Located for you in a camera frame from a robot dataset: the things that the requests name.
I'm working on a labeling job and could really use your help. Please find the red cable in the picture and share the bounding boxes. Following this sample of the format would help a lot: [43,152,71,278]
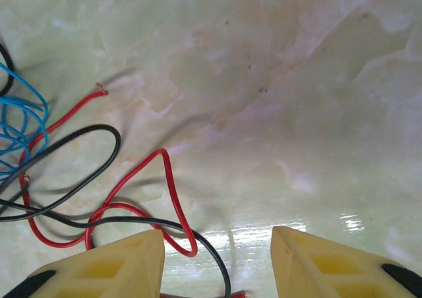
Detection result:
[21,148,255,298]
[18,82,109,180]

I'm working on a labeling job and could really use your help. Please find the black cable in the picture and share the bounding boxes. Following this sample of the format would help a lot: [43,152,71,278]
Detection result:
[0,198,231,298]
[0,124,122,222]
[0,43,16,96]

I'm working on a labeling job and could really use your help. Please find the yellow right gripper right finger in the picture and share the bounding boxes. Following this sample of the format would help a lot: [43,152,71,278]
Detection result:
[270,225,422,298]

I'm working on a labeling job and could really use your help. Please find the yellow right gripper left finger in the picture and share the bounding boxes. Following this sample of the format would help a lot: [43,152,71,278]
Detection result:
[3,229,165,298]

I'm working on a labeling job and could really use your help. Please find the blue cable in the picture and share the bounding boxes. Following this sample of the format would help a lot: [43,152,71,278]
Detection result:
[0,96,32,182]
[0,62,50,157]

